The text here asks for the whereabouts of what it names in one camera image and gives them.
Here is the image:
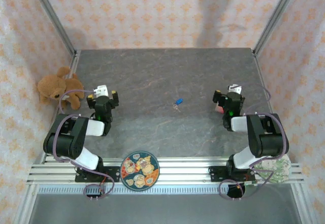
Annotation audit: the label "brown teddy bear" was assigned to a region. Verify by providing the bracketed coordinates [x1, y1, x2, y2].
[37, 66, 86, 111]

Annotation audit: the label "round cartoon print coaster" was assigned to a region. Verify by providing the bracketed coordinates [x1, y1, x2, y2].
[119, 150, 160, 191]

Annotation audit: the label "round green floral coaster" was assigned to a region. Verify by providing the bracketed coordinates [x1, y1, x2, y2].
[253, 155, 291, 184]

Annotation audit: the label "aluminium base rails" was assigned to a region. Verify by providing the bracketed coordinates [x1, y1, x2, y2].
[26, 157, 305, 185]

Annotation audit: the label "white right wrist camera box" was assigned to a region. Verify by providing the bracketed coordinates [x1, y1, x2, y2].
[227, 83, 242, 95]

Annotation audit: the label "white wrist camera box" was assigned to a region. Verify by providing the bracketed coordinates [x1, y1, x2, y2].
[227, 83, 242, 95]
[92, 84, 110, 98]

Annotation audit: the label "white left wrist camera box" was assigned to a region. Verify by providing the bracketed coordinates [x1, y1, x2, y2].
[92, 84, 110, 98]

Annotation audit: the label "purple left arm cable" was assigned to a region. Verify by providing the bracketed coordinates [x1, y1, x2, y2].
[52, 88, 115, 201]

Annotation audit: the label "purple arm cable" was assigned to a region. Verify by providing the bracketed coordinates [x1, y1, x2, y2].
[52, 88, 115, 201]
[218, 81, 290, 201]

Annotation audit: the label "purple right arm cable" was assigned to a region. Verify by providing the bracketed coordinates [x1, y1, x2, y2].
[218, 81, 290, 201]

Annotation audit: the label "aluminium side rail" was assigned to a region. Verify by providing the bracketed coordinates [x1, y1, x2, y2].
[39, 50, 82, 165]
[252, 52, 289, 158]

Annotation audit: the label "aluminium frame post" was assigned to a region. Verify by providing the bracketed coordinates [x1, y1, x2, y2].
[252, 0, 303, 57]
[26, 0, 78, 57]

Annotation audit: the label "grey slotted cable duct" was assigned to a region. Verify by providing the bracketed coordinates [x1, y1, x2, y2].
[37, 185, 297, 195]

